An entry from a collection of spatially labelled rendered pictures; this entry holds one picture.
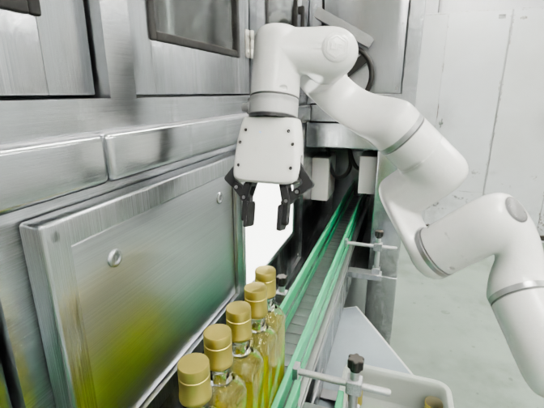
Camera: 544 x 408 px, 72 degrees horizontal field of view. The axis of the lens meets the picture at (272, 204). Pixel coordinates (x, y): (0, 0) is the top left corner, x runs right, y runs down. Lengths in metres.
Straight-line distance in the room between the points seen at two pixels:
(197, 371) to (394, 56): 1.20
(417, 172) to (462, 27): 3.61
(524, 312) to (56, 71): 0.64
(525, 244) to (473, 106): 3.60
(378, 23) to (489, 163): 3.03
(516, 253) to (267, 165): 0.37
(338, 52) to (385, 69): 0.84
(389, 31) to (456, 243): 0.94
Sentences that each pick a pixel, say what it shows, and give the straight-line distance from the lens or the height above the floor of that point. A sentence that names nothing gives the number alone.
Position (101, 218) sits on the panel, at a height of 1.30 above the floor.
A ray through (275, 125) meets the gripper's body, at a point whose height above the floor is 1.39.
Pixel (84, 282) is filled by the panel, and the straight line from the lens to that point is 0.47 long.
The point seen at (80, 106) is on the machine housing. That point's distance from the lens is 0.48.
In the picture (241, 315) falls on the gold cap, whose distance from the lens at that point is 0.51.
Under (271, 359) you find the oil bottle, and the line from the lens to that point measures 0.62.
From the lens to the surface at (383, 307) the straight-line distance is 1.61.
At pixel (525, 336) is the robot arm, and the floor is 1.14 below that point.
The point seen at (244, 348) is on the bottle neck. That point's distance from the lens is 0.55.
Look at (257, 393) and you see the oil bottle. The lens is 0.59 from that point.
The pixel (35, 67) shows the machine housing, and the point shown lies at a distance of 0.47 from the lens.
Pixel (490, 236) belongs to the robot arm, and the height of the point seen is 1.24.
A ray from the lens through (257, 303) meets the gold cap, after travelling 0.56.
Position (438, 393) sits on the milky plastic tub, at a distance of 0.97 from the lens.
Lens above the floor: 1.44
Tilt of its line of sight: 17 degrees down
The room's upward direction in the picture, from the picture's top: straight up
